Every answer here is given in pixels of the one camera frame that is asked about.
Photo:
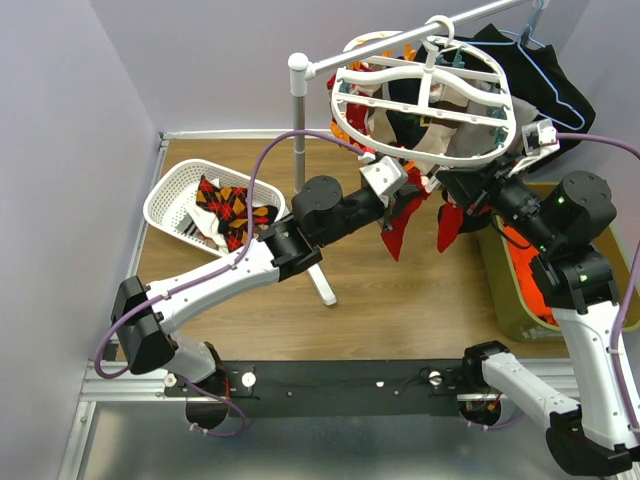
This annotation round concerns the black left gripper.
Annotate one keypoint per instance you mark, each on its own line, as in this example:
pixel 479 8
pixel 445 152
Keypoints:
pixel 405 196

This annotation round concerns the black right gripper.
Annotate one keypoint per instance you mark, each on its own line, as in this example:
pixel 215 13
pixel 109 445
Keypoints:
pixel 469 186

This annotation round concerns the white clothes peg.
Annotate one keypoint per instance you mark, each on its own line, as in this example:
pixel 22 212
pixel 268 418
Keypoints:
pixel 430 183

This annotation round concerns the red black santa sock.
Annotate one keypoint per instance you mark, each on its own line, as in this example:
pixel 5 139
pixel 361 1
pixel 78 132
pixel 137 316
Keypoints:
pixel 450 220

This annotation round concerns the white round sock hanger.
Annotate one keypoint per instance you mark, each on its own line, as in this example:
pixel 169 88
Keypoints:
pixel 431 59

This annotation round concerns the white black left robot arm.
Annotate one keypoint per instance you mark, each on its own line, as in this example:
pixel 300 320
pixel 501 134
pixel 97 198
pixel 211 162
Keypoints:
pixel 148 316

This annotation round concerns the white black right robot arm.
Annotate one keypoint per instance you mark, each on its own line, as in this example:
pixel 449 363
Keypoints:
pixel 597 434

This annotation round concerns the socks pile in basket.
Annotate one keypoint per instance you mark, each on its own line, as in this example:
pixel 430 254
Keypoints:
pixel 220 216

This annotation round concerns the grey hanging garment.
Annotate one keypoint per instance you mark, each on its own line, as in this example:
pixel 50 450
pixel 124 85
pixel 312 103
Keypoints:
pixel 471 139

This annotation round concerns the navy santa sock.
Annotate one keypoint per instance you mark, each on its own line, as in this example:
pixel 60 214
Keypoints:
pixel 402 91

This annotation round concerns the cream brown striped sock back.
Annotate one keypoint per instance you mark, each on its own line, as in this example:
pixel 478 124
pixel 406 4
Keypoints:
pixel 380 127

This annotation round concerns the orange cloth in bin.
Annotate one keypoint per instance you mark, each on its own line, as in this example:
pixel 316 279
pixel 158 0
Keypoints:
pixel 522 253

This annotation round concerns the black hanging garment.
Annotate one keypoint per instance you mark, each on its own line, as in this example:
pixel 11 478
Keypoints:
pixel 540 89

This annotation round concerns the green plastic bin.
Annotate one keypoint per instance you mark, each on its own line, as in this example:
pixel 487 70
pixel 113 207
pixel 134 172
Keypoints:
pixel 570 269

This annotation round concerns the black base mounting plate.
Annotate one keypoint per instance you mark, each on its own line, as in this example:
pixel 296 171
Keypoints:
pixel 273 389

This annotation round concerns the white perforated basket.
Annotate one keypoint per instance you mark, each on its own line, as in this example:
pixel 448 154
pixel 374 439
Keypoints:
pixel 164 207

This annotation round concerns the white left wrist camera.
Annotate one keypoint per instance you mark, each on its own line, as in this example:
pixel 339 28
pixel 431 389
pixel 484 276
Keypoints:
pixel 384 174

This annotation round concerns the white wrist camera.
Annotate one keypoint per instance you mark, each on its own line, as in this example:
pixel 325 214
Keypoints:
pixel 384 174
pixel 539 141

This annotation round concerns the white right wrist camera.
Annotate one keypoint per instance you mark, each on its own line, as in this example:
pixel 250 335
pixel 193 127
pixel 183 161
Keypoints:
pixel 539 141

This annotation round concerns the light blue wire hanger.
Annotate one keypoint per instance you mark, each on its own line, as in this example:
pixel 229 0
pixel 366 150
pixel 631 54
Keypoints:
pixel 535 75

